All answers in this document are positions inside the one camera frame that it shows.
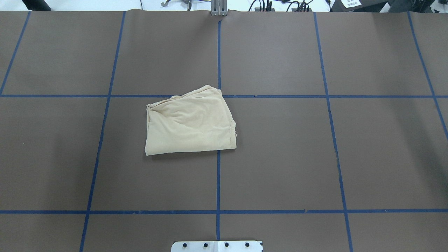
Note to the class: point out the cream long-sleeve printed shirt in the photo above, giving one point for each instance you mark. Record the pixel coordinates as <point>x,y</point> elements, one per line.
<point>194,122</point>

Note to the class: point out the aluminium frame post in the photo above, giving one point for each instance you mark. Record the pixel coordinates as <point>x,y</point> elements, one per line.
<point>219,8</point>

